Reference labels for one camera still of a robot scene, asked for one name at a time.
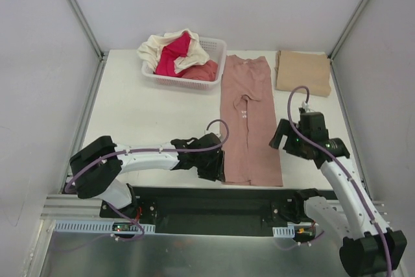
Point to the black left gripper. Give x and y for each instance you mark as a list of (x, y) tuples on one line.
[(214, 165)]

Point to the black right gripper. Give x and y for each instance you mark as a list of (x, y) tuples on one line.
[(288, 141)]

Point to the pink printed t-shirt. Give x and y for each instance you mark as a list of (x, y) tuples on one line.
[(247, 107)]

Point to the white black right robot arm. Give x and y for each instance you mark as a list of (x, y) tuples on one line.
[(366, 243)]

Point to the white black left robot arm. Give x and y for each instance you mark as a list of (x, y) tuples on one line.
[(96, 167)]

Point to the folded beige t-shirt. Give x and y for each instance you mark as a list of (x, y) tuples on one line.
[(295, 69)]

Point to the salmon red shirt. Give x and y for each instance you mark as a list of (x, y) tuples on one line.
[(206, 72)]

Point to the white perforated plastic basket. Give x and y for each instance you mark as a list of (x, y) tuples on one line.
[(215, 48)]

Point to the magenta shirt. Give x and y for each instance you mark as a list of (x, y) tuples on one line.
[(178, 48)]

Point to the cream white shirt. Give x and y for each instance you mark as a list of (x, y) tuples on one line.
[(150, 51)]

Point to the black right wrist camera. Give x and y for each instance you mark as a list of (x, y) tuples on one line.
[(313, 126)]

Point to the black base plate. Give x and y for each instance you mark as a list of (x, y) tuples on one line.
[(234, 212)]

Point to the right white cable duct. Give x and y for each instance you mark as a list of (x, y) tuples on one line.
[(283, 232)]

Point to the white cable duct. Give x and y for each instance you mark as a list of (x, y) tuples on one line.
[(103, 227), (283, 232)]

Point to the right aluminium frame post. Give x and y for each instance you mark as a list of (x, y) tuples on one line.
[(362, 4)]

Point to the aluminium frame post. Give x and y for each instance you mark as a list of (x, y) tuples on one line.
[(362, 4), (84, 25)]

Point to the aluminium front rail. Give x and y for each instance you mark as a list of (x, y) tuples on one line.
[(70, 207)]

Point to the left white cable duct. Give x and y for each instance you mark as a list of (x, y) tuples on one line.
[(103, 227)]

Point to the left aluminium frame post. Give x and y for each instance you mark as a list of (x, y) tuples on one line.
[(84, 25)]

